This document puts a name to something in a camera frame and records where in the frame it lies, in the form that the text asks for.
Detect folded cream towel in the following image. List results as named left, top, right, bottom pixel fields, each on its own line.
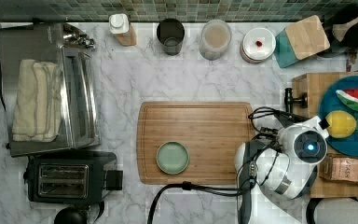
left=12, top=59, right=61, bottom=142

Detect tea box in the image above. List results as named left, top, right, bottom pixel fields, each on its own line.
left=319, top=155, right=358, bottom=184

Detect yellow plush lemon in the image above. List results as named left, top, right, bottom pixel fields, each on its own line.
left=326, top=110, right=357, bottom=138

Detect white stacked plates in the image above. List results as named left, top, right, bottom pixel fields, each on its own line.
left=240, top=27, right=276, bottom=63

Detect bamboo cutting board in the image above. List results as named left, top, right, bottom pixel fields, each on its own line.
left=136, top=102, right=255, bottom=185

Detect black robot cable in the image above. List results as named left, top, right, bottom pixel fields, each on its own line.
left=146, top=181, right=253, bottom=224

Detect green ceramic bowl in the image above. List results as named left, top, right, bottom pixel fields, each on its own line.
left=156, top=141, right=189, bottom=175

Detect container with bamboo lid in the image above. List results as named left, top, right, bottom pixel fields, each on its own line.
left=274, top=15, right=330, bottom=68

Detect clear cereal canister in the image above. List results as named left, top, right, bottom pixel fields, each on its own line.
left=200, top=20, right=231, bottom=61

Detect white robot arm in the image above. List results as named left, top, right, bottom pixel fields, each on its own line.
left=234, top=116, right=329, bottom=224

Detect dark grey cup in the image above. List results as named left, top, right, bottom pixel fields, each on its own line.
left=157, top=19, right=186, bottom=56

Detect wooden drawer cabinet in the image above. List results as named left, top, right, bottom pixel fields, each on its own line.
left=292, top=72, right=358, bottom=198

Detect black toaster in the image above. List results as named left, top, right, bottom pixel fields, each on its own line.
left=23, top=150, right=123, bottom=204

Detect black drawer handle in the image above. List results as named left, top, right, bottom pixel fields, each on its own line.
left=284, top=88, right=308, bottom=113

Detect wooden spoon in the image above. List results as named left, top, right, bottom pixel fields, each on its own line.
left=332, top=17, right=358, bottom=42

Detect white-capped amber bottle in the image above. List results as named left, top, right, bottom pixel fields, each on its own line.
left=109, top=13, right=137, bottom=46

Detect black round pot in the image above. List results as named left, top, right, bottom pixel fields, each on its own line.
left=318, top=4, right=358, bottom=58

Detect blue round plate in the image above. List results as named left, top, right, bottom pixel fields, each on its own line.
left=318, top=76, right=358, bottom=157

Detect silver toaster oven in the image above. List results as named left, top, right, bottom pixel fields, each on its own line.
left=0, top=22, right=101, bottom=157

